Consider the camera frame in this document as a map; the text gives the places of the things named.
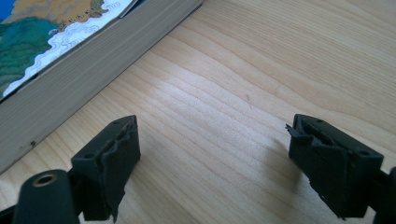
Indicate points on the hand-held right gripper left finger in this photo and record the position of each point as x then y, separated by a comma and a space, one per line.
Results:
106, 168

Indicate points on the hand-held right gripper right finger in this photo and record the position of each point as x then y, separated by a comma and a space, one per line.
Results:
333, 174

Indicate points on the thick book with colourful cover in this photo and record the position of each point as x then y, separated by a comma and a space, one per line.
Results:
77, 62

